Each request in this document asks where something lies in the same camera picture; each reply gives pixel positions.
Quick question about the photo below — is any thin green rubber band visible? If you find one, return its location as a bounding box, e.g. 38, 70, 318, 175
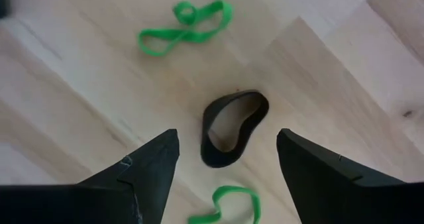
187, 185, 262, 224
137, 0, 235, 58

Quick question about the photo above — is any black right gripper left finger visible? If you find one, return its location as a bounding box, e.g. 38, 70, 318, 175
0, 128, 181, 224

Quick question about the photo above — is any wide black rubber band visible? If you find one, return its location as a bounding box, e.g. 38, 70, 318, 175
200, 89, 270, 169

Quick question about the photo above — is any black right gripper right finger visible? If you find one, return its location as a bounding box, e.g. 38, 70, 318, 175
276, 128, 424, 224

